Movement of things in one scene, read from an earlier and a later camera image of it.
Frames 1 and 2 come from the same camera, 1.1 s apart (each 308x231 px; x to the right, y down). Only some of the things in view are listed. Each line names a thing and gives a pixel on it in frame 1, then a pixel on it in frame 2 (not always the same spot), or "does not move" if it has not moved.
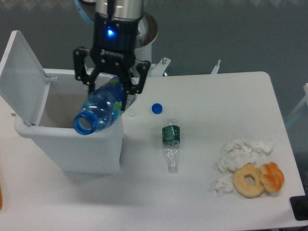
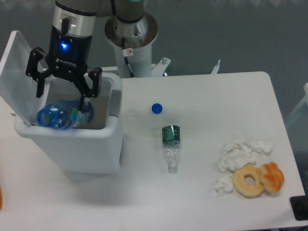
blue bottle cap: [157, 108] does not move
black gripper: [114, 45] → [69, 57]
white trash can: [98, 152] does not move
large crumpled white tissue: [238, 153] does not move
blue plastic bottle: [101, 109] → [64, 114]
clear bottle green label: [171, 132] does not move
